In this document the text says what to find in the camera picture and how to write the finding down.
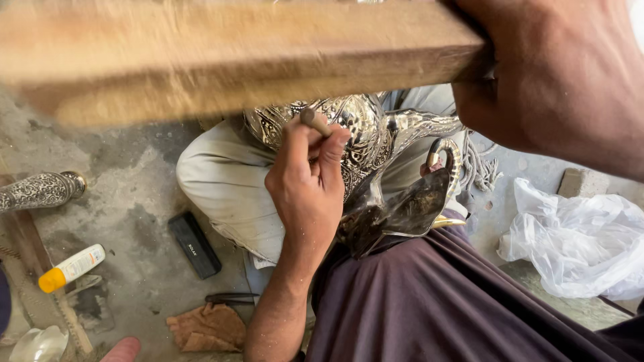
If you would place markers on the person's right hand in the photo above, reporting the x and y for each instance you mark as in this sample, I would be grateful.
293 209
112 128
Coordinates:
548 75

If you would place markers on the person's left hand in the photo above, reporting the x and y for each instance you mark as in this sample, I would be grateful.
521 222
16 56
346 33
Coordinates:
302 196

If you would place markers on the person's right fingers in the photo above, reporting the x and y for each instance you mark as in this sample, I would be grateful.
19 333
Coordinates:
470 113

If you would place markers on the metal punch chisel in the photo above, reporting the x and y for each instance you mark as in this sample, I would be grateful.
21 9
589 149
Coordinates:
314 120

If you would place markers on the wooden mallet block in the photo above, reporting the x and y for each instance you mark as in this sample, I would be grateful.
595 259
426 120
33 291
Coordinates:
226 55

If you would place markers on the engraved silver teapot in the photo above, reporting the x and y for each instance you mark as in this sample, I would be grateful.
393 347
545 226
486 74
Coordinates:
367 135

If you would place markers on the grey stone brick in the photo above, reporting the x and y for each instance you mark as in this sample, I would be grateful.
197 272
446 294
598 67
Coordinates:
581 182

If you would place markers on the clear plastic bag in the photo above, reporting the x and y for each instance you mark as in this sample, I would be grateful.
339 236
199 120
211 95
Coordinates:
573 241

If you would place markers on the person's dark brown tunic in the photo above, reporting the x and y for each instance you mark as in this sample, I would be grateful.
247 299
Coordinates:
453 306

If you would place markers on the person's light grey trousers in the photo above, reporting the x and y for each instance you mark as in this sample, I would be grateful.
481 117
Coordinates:
226 176

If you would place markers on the black metal hand tool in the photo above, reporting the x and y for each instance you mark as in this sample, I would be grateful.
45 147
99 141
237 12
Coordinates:
231 298

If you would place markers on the black rectangular case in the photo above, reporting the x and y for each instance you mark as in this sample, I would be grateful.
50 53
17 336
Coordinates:
195 245

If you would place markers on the brown cloth rag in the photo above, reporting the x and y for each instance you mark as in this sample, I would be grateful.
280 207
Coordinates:
209 329

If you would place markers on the white bottle with yellow cap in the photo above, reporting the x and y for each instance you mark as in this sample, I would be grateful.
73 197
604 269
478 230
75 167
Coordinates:
73 268

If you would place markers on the engraved silver vase stem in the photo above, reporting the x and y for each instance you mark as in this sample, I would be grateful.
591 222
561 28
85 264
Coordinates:
40 191

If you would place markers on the worn wooden plank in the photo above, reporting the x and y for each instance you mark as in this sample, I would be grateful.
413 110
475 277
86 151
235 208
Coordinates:
30 251

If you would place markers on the shiny silver metal piece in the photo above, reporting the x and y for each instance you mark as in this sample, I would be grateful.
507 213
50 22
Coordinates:
38 346

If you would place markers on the dark blue cloth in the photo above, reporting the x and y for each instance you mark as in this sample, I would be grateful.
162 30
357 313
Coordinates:
4 301

